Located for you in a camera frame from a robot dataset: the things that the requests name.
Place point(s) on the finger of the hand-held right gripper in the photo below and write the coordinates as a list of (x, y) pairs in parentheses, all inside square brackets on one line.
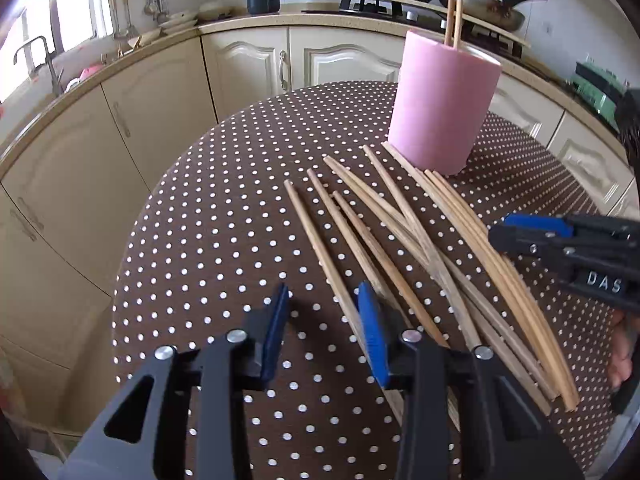
[(550, 260), (537, 225)]

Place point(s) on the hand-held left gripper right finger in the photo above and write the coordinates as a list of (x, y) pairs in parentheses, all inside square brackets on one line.
[(372, 335)]

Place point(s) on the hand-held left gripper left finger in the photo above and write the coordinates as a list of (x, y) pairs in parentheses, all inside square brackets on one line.
[(277, 332)]

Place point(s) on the pile of chopsticks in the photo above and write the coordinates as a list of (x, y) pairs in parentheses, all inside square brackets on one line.
[(502, 287)]

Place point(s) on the pink cylindrical cup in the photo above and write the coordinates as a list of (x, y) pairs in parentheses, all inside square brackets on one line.
[(440, 110)]

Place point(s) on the wooden chopstick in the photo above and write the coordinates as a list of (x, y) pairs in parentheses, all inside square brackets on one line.
[(449, 5), (458, 7)]

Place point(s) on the person's right hand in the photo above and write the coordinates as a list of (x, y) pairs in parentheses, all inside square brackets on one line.
[(622, 355)]

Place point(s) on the green and black box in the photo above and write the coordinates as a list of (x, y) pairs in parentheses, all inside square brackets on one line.
[(597, 90)]

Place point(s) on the brown polka-dot tablecloth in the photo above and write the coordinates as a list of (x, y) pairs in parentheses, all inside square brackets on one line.
[(225, 240)]

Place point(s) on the black gas stove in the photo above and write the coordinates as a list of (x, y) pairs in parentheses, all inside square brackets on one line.
[(370, 7)]

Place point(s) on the beige kitchen countertop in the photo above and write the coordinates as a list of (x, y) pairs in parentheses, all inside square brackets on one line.
[(250, 22)]

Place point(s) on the pink basin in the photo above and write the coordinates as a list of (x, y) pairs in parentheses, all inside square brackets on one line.
[(92, 72)]

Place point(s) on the stack of white plates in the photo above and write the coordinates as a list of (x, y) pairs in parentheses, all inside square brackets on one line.
[(182, 21)]

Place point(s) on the hanging metal skimmer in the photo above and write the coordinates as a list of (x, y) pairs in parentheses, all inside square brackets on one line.
[(155, 2)]

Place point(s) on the hanging metal ladle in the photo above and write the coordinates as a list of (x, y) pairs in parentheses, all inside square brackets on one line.
[(125, 15)]

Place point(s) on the metal kitchen faucet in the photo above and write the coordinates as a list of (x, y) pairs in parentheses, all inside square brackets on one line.
[(47, 60)]

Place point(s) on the kitchen window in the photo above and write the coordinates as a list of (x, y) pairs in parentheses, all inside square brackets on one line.
[(30, 10)]

